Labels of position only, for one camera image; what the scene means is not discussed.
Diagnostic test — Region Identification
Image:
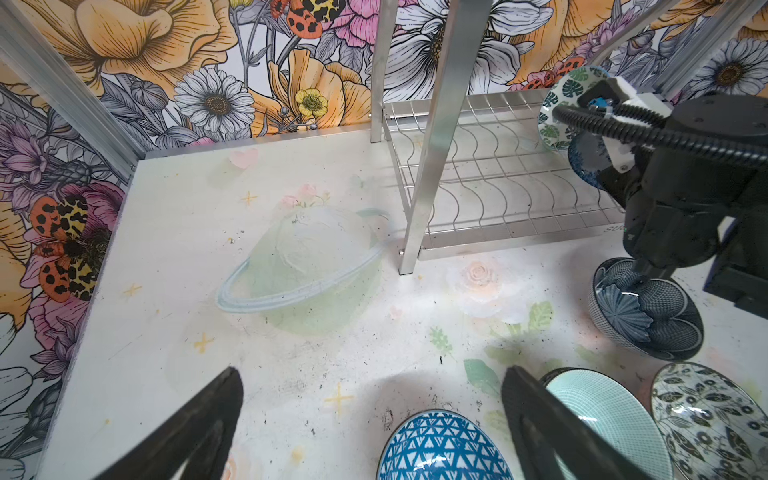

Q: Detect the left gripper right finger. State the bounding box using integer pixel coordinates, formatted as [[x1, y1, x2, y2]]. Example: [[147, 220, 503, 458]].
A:
[[501, 366, 648, 480]]

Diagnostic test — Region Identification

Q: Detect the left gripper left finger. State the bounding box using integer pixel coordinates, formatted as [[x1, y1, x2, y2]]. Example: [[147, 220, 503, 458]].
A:
[[97, 367, 244, 479]]

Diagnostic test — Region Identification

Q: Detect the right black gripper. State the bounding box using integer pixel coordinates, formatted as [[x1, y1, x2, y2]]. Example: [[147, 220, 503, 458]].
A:
[[593, 92, 768, 319]]

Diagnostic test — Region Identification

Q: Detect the blue triangle pattern bowl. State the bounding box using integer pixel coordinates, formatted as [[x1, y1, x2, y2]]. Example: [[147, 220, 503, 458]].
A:
[[376, 409, 512, 479]]

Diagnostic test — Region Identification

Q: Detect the dark navy fan pattern bowl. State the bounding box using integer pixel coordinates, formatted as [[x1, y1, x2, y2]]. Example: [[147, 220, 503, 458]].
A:
[[588, 257, 704, 361]]

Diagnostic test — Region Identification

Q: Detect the green leaf pattern bowl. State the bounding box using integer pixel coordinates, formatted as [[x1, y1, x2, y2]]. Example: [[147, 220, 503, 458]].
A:
[[537, 65, 610, 152]]

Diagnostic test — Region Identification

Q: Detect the blue floral bowl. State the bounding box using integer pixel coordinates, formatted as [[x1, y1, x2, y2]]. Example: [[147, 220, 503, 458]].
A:
[[567, 132, 612, 190]]

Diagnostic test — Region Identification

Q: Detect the steel two-tier dish rack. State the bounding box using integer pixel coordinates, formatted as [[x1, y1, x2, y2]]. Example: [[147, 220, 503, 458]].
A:
[[374, 1, 624, 275]]

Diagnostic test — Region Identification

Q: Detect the mint green bowl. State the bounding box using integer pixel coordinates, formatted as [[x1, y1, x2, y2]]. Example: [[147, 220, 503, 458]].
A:
[[541, 368, 674, 479]]

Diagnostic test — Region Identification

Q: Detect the black white floral bowl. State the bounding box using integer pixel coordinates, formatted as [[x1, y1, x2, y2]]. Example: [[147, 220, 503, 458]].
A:
[[650, 362, 767, 479]]

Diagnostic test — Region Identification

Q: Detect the right black corrugated cable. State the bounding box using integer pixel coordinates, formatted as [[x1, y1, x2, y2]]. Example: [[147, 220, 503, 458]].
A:
[[551, 103, 768, 170]]

